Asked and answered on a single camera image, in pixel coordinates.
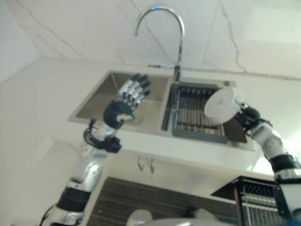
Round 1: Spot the open dishwasher with rack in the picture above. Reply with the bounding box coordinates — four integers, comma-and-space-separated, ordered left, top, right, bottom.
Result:
211, 176, 301, 226

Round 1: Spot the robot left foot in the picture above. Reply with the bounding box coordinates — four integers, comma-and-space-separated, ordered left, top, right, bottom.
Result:
127, 209, 153, 226

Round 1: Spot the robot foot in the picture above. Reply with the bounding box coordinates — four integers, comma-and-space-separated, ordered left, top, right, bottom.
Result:
185, 206, 216, 221
127, 209, 153, 226

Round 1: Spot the grey dish drying rack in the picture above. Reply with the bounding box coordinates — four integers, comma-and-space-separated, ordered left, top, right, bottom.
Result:
171, 82, 229, 144

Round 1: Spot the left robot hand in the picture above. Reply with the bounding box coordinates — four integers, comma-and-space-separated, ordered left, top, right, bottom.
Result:
103, 73, 151, 130

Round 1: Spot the chrome gooseneck faucet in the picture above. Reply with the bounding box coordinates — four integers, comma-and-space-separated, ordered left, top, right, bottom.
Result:
135, 6, 186, 82

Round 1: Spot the robot silver body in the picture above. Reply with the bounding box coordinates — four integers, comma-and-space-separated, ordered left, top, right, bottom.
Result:
143, 218, 219, 226

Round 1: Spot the white round bowl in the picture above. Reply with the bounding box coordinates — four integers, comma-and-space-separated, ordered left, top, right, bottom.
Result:
204, 87, 241, 125

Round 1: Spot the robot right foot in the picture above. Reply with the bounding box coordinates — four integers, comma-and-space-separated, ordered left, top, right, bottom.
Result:
185, 206, 216, 221

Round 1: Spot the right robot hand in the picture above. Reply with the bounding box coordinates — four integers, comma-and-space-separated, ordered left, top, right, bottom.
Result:
234, 97, 262, 132

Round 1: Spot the stainless steel double sink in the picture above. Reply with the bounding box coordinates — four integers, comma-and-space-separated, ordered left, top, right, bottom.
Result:
67, 70, 256, 151

